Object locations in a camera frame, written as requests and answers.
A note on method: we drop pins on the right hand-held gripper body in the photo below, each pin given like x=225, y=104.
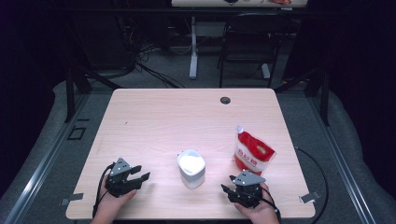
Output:
x=249, y=186

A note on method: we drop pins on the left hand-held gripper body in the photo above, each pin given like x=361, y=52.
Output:
x=120, y=174

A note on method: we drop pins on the red and white sugar bag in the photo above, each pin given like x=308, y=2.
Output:
x=253, y=152

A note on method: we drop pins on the white lidded seasoning container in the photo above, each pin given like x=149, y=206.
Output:
x=191, y=168

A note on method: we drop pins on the person's right hand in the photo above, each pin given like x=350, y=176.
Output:
x=263, y=213

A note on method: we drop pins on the person's left hand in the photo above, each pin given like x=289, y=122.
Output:
x=107, y=205

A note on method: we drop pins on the grey tape strip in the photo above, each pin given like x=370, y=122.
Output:
x=309, y=197
x=74, y=197

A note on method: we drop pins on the black table grommet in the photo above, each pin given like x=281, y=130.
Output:
x=225, y=100

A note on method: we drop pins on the black metal stand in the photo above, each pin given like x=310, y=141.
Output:
x=325, y=99
x=70, y=93

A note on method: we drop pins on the white desk leg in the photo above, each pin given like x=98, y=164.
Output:
x=193, y=56

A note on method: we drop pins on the black folding chair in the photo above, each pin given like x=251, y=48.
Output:
x=253, y=46

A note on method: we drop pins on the light background desk top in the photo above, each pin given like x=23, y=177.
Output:
x=202, y=3

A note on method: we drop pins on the aluminium floor rail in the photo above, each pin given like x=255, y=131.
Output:
x=40, y=165
x=342, y=165

